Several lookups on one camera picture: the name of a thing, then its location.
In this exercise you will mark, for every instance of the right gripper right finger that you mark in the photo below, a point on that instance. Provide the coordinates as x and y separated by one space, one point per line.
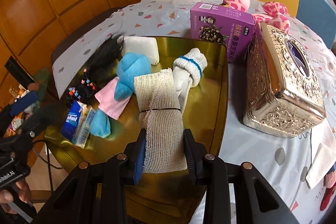
255 200

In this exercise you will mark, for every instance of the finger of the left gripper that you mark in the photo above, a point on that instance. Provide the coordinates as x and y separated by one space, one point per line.
23 103

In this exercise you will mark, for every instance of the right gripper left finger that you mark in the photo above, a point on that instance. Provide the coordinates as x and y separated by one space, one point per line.
96 193

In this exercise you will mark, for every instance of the blue tempo tissue pack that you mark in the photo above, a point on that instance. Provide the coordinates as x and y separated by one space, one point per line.
76 127

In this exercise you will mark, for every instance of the red reindeer sock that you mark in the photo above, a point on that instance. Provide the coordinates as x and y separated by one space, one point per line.
326 198

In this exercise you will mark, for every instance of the black hair extension with beads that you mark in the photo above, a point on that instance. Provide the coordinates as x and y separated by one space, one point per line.
103 58

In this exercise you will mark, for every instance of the white waffle cloth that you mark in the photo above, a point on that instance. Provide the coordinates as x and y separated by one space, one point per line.
322 153

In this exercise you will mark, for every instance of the beige mesh cloth bundle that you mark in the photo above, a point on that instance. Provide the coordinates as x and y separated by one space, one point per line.
160 115

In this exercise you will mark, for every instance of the blue plush elephant toy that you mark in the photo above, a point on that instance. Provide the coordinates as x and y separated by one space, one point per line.
115 95

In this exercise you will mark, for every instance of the white sponge block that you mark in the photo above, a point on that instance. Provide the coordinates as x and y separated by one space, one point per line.
147 46

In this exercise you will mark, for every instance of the grey knit gloves blue trim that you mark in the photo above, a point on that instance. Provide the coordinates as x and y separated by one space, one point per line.
187 73

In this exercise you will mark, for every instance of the pink towel blue band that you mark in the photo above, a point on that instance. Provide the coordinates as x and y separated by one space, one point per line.
330 177

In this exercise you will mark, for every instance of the green glass side table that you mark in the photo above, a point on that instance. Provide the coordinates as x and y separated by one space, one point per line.
39 85

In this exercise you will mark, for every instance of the ornate silver tissue box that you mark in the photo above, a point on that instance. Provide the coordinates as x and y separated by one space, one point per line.
284 96

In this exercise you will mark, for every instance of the gold metal tray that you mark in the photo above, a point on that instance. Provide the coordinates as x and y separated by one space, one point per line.
160 197

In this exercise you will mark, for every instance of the purple snack box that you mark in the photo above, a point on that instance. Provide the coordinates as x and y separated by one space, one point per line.
218 24

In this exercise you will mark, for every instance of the pink spotted plush toy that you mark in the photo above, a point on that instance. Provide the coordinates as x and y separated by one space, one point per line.
272 13

